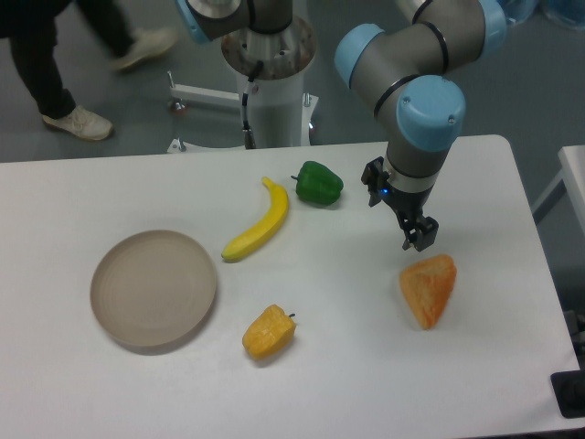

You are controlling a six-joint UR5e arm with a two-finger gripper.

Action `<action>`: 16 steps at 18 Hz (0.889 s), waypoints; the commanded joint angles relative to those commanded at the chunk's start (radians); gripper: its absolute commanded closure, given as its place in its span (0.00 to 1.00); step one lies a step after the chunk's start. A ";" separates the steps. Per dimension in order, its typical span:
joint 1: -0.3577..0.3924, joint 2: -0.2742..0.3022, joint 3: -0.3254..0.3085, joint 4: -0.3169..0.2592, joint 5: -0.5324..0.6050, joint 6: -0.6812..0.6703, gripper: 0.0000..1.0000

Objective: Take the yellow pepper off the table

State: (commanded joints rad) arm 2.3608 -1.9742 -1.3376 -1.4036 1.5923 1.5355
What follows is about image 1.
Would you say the green bell pepper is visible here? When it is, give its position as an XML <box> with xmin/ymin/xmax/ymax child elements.
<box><xmin>292</xmin><ymin>161</ymin><xmax>344</xmax><ymax>206</ymax></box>

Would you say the white side table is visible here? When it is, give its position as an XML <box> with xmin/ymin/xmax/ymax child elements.
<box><xmin>530</xmin><ymin>145</ymin><xmax>584</xmax><ymax>230</ymax></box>

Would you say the white left shoe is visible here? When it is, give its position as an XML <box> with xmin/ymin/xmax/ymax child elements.
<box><xmin>42</xmin><ymin>105</ymin><xmax>114</xmax><ymax>142</ymax></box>

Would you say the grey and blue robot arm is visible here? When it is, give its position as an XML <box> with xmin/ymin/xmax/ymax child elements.
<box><xmin>176</xmin><ymin>1</ymin><xmax>506</xmax><ymax>251</ymax></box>

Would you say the white shoe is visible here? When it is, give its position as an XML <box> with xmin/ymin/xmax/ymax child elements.
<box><xmin>112</xmin><ymin>27</ymin><xmax>177</xmax><ymax>72</ymax></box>
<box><xmin>42</xmin><ymin>105</ymin><xmax>114</xmax><ymax>142</ymax></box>

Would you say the black device at table edge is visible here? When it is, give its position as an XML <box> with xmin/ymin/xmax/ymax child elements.
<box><xmin>550</xmin><ymin>370</ymin><xmax>585</xmax><ymax>419</ymax></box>

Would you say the person in black trousers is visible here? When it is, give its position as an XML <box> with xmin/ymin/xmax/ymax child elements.
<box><xmin>0</xmin><ymin>0</ymin><xmax>179</xmax><ymax>141</ymax></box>

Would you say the beige round plate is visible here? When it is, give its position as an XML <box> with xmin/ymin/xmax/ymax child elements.
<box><xmin>90</xmin><ymin>230</ymin><xmax>218</xmax><ymax>353</ymax></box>

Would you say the yellow banana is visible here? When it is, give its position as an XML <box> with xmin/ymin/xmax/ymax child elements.
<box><xmin>221</xmin><ymin>177</ymin><xmax>289</xmax><ymax>262</ymax></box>

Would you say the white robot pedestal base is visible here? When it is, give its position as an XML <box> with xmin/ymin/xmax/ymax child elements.
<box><xmin>169</xmin><ymin>15</ymin><xmax>318</xmax><ymax>149</ymax></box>

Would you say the orange bread wedge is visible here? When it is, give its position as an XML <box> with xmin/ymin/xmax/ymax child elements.
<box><xmin>399</xmin><ymin>254</ymin><xmax>457</xmax><ymax>330</ymax></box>

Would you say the yellow bell pepper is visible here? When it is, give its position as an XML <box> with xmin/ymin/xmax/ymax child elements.
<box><xmin>242</xmin><ymin>305</ymin><xmax>296</xmax><ymax>360</ymax></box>

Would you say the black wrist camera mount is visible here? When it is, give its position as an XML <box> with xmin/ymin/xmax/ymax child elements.
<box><xmin>361</xmin><ymin>156</ymin><xmax>386</xmax><ymax>207</ymax></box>

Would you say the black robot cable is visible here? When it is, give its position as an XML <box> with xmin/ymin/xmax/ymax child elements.
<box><xmin>240</xmin><ymin>60</ymin><xmax>263</xmax><ymax>150</ymax></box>

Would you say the white right shoe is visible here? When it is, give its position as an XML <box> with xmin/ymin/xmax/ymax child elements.
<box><xmin>112</xmin><ymin>27</ymin><xmax>177</xmax><ymax>72</ymax></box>

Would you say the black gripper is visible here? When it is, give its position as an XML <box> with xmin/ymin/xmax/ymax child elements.
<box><xmin>382</xmin><ymin>186</ymin><xmax>439</xmax><ymax>252</ymax></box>

